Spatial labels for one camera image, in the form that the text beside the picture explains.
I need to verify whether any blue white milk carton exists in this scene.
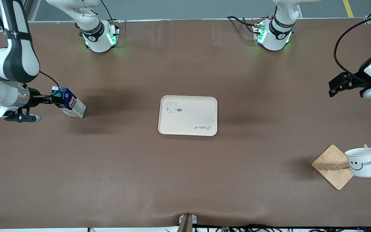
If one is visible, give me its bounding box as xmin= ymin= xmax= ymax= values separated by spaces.
xmin=51 ymin=86 xmax=86 ymax=119

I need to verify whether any white smiley mug black handle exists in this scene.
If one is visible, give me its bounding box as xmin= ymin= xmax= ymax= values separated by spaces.
xmin=345 ymin=148 xmax=371 ymax=178

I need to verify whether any wooden cup rack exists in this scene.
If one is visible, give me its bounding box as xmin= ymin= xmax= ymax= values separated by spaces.
xmin=312 ymin=144 xmax=371 ymax=190

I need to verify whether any brown table mat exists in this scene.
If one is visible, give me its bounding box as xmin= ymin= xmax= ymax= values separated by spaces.
xmin=0 ymin=18 xmax=371 ymax=230

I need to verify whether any cream plastic tray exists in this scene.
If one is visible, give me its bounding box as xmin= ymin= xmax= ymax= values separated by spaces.
xmin=158 ymin=95 xmax=218 ymax=137

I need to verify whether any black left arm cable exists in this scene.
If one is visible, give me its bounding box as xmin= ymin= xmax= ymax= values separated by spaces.
xmin=334 ymin=11 xmax=371 ymax=77

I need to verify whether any black right base cable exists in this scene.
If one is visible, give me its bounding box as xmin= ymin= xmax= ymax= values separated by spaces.
xmin=100 ymin=0 xmax=121 ymax=29

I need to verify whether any black base cable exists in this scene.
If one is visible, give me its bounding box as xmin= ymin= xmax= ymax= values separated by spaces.
xmin=227 ymin=15 xmax=259 ymax=33
xmin=100 ymin=0 xmax=121 ymax=29

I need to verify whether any black left base cable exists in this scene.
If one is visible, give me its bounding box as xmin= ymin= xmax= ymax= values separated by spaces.
xmin=227 ymin=15 xmax=259 ymax=33

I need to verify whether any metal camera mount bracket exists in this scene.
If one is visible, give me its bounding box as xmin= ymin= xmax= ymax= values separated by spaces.
xmin=178 ymin=214 xmax=198 ymax=232

